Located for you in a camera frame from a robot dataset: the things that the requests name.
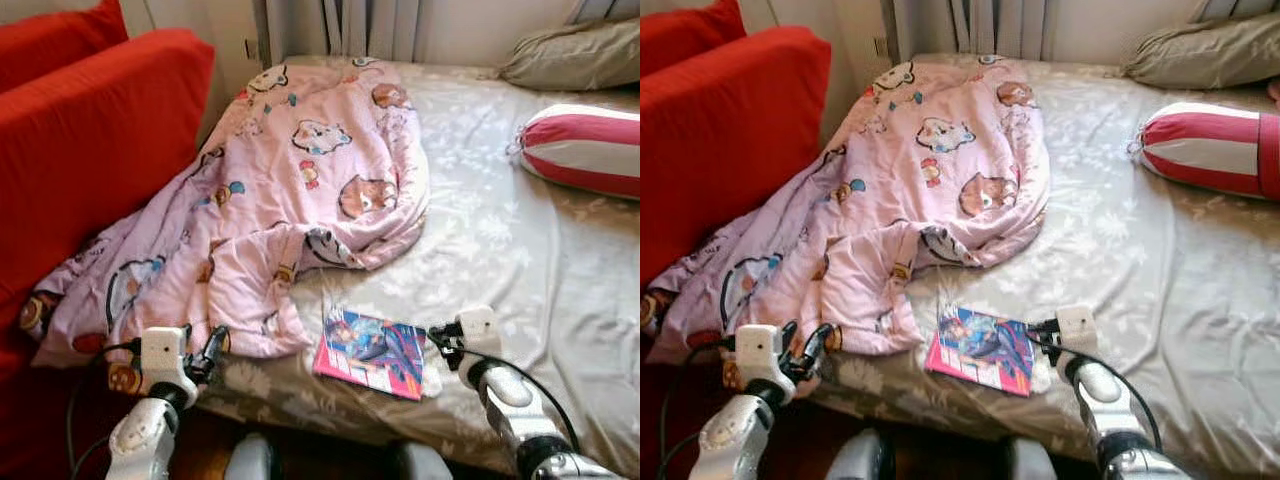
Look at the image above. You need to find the pink blue comic book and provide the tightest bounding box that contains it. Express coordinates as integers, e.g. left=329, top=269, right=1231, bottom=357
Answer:
left=312, top=307, right=430, bottom=402
left=925, top=304, right=1042, bottom=398

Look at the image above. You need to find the silver left robot leg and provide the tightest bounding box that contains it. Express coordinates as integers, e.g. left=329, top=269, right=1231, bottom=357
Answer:
left=824, top=429, right=897, bottom=480
left=224, top=432, right=282, bottom=480

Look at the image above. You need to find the silver robot leg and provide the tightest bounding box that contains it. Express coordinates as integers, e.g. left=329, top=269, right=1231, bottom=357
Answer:
left=384, top=440, right=457, bottom=480
left=824, top=429, right=897, bottom=480
left=1004, top=436, right=1063, bottom=480
left=224, top=432, right=282, bottom=480

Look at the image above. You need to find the bed with beige floral sheet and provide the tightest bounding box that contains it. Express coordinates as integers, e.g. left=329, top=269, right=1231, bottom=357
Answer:
left=195, top=55, right=641, bottom=477
left=808, top=52, right=1280, bottom=473

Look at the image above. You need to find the silver right robot leg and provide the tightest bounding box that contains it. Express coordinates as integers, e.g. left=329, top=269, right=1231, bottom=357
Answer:
left=384, top=440, right=457, bottom=480
left=1004, top=436, right=1063, bottom=480

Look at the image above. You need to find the pink cartoon print blanket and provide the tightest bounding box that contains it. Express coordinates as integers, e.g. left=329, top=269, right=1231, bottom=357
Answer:
left=645, top=57, right=1052, bottom=369
left=18, top=58, right=432, bottom=397

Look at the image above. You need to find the red fabric sofa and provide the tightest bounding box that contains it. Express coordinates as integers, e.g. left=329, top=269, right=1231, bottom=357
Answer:
left=640, top=25, right=833, bottom=480
left=0, top=28, right=217, bottom=480

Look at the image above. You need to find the red white blue bolster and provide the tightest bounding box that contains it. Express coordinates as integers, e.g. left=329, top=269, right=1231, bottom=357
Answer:
left=1133, top=101, right=1280, bottom=202
left=514, top=104, right=641, bottom=200

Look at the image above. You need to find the olive floral pillow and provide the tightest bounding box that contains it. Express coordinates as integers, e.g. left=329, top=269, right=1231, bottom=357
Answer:
left=498, top=18, right=641, bottom=93
left=1122, top=12, right=1280, bottom=91

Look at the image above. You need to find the grey pleated curtain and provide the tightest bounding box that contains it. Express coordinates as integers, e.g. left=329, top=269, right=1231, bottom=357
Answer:
left=889, top=0, right=1047, bottom=62
left=1190, top=0, right=1280, bottom=23
left=565, top=0, right=641, bottom=26
left=264, top=0, right=422, bottom=64

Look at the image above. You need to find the red sofa cushion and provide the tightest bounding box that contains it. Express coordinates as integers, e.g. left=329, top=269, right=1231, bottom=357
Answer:
left=640, top=0, right=748, bottom=77
left=0, top=0, right=130, bottom=93

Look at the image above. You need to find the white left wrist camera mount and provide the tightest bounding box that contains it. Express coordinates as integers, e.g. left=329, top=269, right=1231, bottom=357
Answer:
left=733, top=324, right=797, bottom=394
left=139, top=326, right=200, bottom=397

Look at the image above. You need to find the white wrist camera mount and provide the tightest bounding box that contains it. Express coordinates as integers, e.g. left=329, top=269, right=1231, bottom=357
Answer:
left=1055, top=304, right=1100, bottom=364
left=733, top=324, right=797, bottom=394
left=455, top=307, right=504, bottom=367
left=139, top=326, right=200, bottom=397

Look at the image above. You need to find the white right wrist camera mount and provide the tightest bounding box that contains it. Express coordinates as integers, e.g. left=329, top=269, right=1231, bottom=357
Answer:
left=455, top=307, right=504, bottom=367
left=1055, top=304, right=1100, bottom=364

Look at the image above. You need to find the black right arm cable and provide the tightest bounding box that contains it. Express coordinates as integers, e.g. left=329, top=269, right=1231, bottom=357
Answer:
left=440, top=343, right=582, bottom=453
left=1035, top=335, right=1164, bottom=451

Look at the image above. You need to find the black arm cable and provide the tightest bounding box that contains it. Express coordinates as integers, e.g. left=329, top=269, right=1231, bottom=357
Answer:
left=64, top=339, right=143, bottom=475
left=440, top=343, right=582, bottom=453
left=660, top=338, right=737, bottom=477
left=1035, top=335, right=1164, bottom=451

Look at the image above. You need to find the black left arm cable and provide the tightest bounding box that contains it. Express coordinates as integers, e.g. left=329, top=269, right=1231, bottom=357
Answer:
left=660, top=338, right=737, bottom=477
left=64, top=339, right=143, bottom=475

